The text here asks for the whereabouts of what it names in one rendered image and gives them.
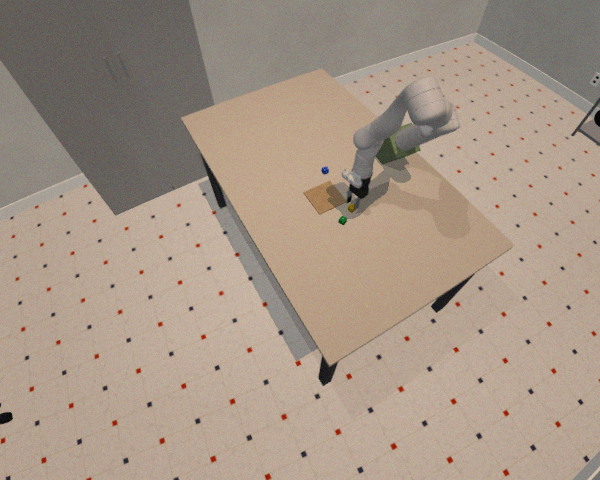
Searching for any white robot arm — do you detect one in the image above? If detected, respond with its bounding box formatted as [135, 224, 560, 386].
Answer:
[353, 76, 460, 169]

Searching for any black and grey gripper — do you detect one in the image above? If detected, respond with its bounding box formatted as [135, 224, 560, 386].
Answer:
[342, 162, 373, 210]

